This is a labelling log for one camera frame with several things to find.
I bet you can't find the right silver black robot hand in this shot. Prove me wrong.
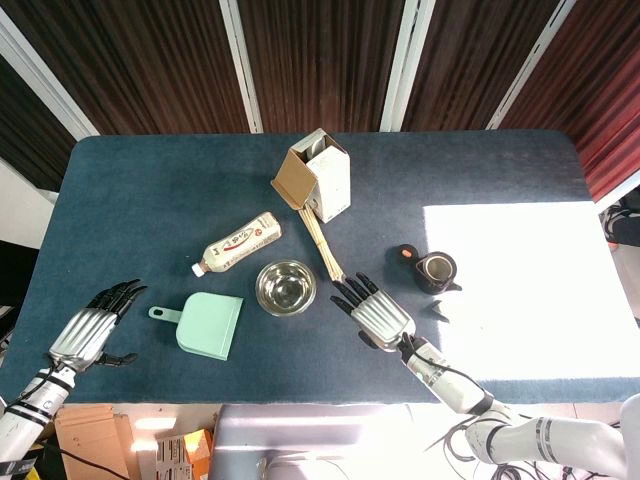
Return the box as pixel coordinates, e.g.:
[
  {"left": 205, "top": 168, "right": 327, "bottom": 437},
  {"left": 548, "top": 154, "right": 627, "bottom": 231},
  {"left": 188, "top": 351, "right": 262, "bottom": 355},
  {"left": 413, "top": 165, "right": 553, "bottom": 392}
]
[{"left": 329, "top": 271, "right": 418, "bottom": 354}]

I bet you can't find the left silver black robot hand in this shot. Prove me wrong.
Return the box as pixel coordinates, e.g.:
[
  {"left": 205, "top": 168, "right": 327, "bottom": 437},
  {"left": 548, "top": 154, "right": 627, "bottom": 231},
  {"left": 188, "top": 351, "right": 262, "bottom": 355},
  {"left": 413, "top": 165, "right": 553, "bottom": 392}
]
[{"left": 48, "top": 278, "right": 149, "bottom": 374}]

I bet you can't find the black teapot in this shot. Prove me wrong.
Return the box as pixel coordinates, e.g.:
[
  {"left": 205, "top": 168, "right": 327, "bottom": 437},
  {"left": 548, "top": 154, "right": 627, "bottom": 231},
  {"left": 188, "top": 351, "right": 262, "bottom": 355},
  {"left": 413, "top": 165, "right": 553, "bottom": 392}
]
[{"left": 412, "top": 251, "right": 463, "bottom": 295}]

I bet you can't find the teapot lid with orange knob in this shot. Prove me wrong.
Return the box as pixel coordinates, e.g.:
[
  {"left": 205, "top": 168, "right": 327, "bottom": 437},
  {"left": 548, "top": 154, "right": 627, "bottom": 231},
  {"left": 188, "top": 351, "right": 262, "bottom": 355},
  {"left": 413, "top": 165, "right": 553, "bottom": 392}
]
[{"left": 385, "top": 243, "right": 420, "bottom": 269}]

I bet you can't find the plastic drink bottle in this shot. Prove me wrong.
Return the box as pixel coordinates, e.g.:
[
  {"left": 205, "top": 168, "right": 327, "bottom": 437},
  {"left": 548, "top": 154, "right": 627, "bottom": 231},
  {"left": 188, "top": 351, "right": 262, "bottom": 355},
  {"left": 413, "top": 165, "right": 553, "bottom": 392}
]
[{"left": 190, "top": 211, "right": 283, "bottom": 278}]

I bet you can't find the bundle of bamboo sticks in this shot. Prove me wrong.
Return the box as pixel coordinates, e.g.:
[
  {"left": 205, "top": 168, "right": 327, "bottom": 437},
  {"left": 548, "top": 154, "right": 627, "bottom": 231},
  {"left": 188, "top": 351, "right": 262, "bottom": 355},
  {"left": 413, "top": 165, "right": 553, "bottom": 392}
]
[{"left": 298, "top": 207, "right": 347, "bottom": 286}]

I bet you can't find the stainless steel bowl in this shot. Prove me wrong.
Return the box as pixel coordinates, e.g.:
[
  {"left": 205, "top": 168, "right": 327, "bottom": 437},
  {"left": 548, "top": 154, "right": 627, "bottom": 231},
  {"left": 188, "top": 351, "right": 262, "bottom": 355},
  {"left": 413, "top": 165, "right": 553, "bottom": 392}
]
[{"left": 255, "top": 258, "right": 318, "bottom": 317}]

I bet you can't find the brown cardboard box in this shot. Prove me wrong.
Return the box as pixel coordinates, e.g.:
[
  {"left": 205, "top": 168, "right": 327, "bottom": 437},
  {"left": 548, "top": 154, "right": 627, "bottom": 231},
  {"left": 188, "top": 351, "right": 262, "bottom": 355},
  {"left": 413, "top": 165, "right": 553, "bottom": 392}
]
[{"left": 53, "top": 404, "right": 136, "bottom": 480}]

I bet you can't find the mint green dustpan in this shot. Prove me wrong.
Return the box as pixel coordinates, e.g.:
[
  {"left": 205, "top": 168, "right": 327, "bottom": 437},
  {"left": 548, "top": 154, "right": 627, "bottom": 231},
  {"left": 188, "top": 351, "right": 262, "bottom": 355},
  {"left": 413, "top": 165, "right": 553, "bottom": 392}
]
[{"left": 147, "top": 292, "right": 245, "bottom": 360}]

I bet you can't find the white carton with open flap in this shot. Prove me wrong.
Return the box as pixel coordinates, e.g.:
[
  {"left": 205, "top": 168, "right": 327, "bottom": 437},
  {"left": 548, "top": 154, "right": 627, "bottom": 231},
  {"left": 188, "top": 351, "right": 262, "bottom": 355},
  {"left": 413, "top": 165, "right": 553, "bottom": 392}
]
[{"left": 270, "top": 128, "right": 352, "bottom": 224}]

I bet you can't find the printed white cardboard box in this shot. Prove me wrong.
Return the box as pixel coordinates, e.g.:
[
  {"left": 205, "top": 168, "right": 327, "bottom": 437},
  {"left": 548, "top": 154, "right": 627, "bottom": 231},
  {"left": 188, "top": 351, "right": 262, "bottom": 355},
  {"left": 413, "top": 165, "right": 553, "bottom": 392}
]
[{"left": 153, "top": 433, "right": 196, "bottom": 480}]

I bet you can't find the grey robot torso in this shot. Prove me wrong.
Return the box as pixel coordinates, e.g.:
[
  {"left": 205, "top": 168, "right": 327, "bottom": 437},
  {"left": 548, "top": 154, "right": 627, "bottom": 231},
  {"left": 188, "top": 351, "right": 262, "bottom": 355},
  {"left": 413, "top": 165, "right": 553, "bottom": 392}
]
[{"left": 207, "top": 402, "right": 451, "bottom": 480}]

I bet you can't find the orange packet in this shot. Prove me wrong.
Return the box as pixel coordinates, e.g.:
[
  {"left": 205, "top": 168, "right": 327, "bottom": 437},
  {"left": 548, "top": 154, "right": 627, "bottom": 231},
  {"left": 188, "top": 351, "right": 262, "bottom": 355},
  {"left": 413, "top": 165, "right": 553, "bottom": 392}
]
[{"left": 182, "top": 428, "right": 215, "bottom": 479}]

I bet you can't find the blue felt table cloth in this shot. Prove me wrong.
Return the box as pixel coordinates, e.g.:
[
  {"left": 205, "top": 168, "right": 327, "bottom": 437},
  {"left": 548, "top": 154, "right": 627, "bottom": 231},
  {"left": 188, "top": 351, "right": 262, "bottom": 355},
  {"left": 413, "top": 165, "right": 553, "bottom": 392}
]
[{"left": 0, "top": 130, "right": 640, "bottom": 406}]

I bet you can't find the white partition frame post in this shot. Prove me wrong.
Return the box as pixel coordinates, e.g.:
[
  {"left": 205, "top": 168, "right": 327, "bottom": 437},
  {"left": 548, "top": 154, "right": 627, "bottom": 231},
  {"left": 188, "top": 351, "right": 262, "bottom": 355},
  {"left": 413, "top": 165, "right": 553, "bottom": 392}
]
[
  {"left": 487, "top": 0, "right": 581, "bottom": 131},
  {"left": 592, "top": 172, "right": 640, "bottom": 211},
  {"left": 218, "top": 0, "right": 264, "bottom": 134},
  {"left": 379, "top": 0, "right": 435, "bottom": 133},
  {"left": 0, "top": 9, "right": 101, "bottom": 139}
]

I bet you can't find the black equipment with cables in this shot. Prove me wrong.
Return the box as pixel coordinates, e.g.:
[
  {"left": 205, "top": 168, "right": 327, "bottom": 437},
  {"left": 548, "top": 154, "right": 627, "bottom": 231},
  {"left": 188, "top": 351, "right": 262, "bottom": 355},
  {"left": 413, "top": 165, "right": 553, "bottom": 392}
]
[{"left": 598, "top": 194, "right": 640, "bottom": 251}]

